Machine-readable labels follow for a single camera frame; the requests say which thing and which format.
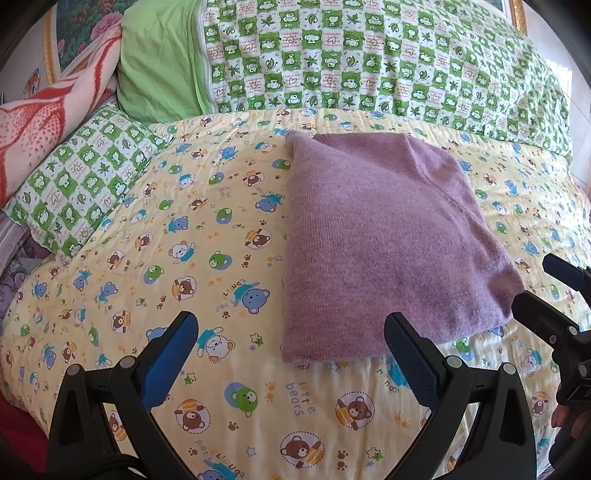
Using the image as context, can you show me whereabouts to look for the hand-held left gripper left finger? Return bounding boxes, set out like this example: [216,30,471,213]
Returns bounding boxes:
[46,311,200,480]

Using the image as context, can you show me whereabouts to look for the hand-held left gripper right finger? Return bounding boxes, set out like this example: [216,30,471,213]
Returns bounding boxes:
[384,312,536,480]

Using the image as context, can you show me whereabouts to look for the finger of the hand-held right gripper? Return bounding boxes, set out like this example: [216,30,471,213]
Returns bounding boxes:
[512,292,583,354]
[542,253,591,294]

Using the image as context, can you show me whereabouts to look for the purple knit sweater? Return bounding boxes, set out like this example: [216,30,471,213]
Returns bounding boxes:
[280,130,527,369]

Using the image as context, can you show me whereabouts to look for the person's right hand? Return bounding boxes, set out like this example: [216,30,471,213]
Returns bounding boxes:
[551,401,591,439]

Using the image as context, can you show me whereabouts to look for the yellow bear print blanket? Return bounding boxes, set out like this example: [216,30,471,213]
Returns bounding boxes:
[0,108,591,480]

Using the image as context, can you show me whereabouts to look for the red bed sheet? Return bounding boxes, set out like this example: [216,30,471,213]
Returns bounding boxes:
[0,399,49,460]

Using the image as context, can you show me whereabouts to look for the grey floral cloth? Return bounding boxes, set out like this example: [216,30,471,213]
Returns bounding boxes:
[0,217,54,282]

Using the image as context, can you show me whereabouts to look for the green checked frog print pillow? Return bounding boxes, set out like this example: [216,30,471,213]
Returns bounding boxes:
[2,102,169,259]

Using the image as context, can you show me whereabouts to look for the pink and red fleece blanket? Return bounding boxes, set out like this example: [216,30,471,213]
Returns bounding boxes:
[0,34,123,206]

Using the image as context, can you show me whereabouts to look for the green checkered pillow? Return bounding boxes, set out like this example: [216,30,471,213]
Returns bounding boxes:
[116,0,573,162]

